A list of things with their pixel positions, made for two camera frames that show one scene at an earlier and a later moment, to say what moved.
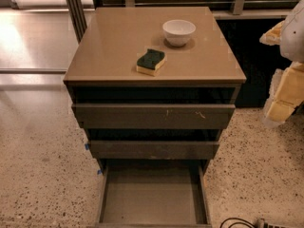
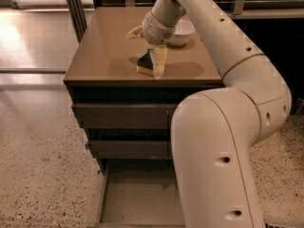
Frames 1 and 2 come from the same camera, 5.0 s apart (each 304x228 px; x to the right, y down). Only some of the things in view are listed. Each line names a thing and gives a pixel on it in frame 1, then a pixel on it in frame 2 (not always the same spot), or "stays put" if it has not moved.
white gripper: [294, 37] -> [157, 29]
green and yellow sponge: [150, 62] stays put
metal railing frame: [229, 2] stays put
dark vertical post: [76, 10] stays put
